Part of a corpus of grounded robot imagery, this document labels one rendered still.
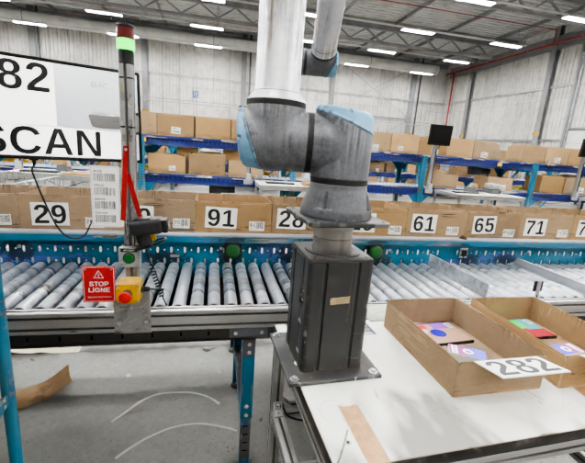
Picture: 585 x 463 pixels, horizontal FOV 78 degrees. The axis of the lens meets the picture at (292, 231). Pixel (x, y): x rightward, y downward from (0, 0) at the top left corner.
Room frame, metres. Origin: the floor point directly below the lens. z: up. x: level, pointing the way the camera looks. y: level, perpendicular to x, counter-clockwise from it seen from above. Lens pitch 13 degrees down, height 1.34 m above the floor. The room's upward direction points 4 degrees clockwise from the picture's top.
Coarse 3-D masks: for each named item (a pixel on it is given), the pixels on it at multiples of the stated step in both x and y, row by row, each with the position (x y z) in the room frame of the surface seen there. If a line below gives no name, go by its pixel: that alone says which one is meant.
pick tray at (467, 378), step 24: (408, 312) 1.20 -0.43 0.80; (432, 312) 1.22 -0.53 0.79; (456, 312) 1.22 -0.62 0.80; (480, 312) 1.12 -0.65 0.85; (408, 336) 1.02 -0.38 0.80; (480, 336) 1.10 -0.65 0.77; (504, 336) 1.02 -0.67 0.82; (432, 360) 0.90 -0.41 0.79; (456, 360) 0.82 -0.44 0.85; (456, 384) 0.81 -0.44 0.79; (480, 384) 0.83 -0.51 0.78; (504, 384) 0.84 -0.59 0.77; (528, 384) 0.86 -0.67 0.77
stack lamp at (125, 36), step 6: (120, 30) 1.15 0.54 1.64; (126, 30) 1.15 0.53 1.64; (132, 30) 1.17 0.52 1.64; (120, 36) 1.15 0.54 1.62; (126, 36) 1.15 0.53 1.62; (132, 36) 1.17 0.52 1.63; (120, 42) 1.15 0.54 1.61; (126, 42) 1.15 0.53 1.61; (132, 42) 1.17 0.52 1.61; (120, 48) 1.15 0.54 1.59; (126, 48) 1.15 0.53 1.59; (132, 48) 1.17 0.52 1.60
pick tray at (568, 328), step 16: (480, 304) 1.20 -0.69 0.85; (496, 304) 1.27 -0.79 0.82; (512, 304) 1.29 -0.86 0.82; (528, 304) 1.30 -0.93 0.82; (544, 304) 1.26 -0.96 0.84; (496, 320) 1.12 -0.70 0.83; (544, 320) 1.25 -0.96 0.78; (560, 320) 1.19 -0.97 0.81; (576, 320) 1.14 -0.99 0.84; (528, 336) 1.00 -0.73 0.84; (560, 336) 1.18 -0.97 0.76; (576, 336) 1.13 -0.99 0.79; (560, 352) 0.90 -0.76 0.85; (576, 368) 0.89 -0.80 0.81; (560, 384) 0.88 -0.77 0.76; (576, 384) 0.89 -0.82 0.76
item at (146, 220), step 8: (144, 216) 1.16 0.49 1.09; (160, 216) 1.16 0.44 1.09; (136, 224) 1.10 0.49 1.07; (144, 224) 1.11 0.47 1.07; (152, 224) 1.11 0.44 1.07; (160, 224) 1.12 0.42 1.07; (168, 224) 1.15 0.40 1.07; (136, 232) 1.10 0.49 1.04; (144, 232) 1.11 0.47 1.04; (152, 232) 1.11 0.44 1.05; (160, 232) 1.12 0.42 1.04; (144, 240) 1.12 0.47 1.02; (152, 240) 1.14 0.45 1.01; (136, 248) 1.11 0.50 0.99; (144, 248) 1.12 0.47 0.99
